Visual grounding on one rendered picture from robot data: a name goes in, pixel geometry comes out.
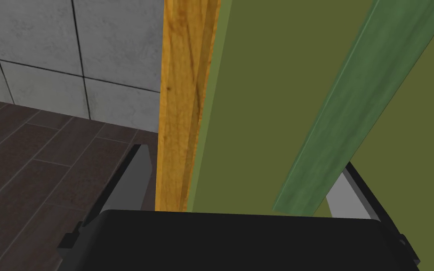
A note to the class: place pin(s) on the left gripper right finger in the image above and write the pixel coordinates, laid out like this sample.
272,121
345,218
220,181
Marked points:
347,199

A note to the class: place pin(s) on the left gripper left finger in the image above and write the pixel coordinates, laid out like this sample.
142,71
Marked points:
128,184

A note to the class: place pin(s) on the olive green door leaf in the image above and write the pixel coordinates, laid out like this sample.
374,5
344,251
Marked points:
262,113

